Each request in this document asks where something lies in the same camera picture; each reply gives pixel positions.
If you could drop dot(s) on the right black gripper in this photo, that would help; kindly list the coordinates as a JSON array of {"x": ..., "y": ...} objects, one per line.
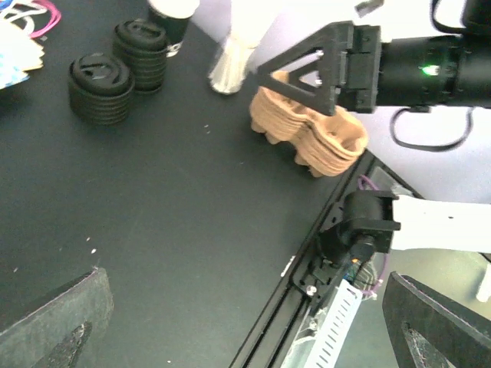
[{"x": 358, "y": 94}]

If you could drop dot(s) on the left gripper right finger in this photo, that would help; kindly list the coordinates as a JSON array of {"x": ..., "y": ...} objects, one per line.
[{"x": 428, "y": 329}]

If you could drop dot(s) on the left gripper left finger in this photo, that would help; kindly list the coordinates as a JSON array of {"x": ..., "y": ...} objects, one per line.
[{"x": 64, "y": 328}]

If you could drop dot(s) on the stack of pulp carriers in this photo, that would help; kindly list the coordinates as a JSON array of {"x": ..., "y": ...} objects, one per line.
[{"x": 327, "y": 145}]

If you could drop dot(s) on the cup of wrapped straws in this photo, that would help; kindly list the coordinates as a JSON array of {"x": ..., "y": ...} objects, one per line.
[{"x": 250, "y": 20}]

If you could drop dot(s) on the right paper cup stack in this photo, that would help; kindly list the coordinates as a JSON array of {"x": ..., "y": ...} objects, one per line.
[{"x": 173, "y": 16}]

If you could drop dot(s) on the black lid stack right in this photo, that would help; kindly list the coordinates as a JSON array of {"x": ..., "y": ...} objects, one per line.
[{"x": 142, "y": 46}]

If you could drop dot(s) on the black lid stack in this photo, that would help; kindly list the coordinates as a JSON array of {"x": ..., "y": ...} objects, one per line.
[
  {"x": 100, "y": 88},
  {"x": 142, "y": 46}
]

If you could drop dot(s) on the black lid stack left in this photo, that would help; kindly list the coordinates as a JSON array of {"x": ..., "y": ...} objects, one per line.
[{"x": 100, "y": 88}]

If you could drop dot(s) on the blue checkered paper bag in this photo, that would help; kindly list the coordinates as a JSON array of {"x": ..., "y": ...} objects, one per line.
[{"x": 19, "y": 55}]

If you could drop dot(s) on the light blue cable duct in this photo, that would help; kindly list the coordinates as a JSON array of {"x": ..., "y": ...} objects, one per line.
[{"x": 334, "y": 330}]

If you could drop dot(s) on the black front rail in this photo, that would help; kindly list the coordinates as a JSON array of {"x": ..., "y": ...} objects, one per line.
[{"x": 273, "y": 332}]

